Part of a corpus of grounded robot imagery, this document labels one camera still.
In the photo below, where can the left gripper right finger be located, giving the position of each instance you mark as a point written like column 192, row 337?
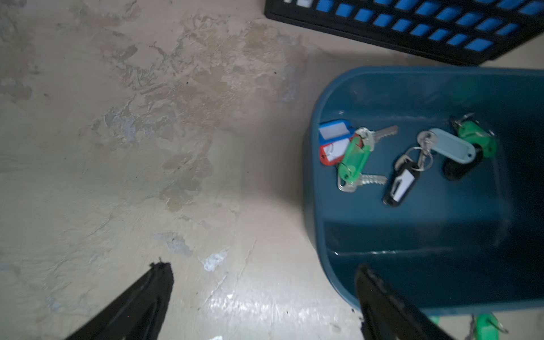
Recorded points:
column 389, row 315

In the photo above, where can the light blue tag key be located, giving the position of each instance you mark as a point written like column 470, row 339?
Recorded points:
column 447, row 144

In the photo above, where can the solid green tag key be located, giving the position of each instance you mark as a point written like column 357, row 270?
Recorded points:
column 468, row 129

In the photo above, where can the red tag key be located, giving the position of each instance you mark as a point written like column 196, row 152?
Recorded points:
column 332, row 150

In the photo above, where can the black fob key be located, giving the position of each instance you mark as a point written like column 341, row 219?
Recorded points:
column 454, row 171

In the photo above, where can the teal plastic storage box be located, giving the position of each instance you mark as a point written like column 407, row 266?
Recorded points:
column 452, row 247

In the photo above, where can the blue folder front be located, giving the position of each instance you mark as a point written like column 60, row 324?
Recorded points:
column 408, row 23

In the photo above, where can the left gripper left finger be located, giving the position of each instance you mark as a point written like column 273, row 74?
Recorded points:
column 138, row 313

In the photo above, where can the translucent green tag key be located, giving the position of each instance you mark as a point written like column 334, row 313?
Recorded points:
column 350, row 174

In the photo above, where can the black mesh file holder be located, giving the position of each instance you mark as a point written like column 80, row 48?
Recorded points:
column 403, row 25

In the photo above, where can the black white tag key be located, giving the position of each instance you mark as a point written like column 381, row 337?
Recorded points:
column 407, row 170

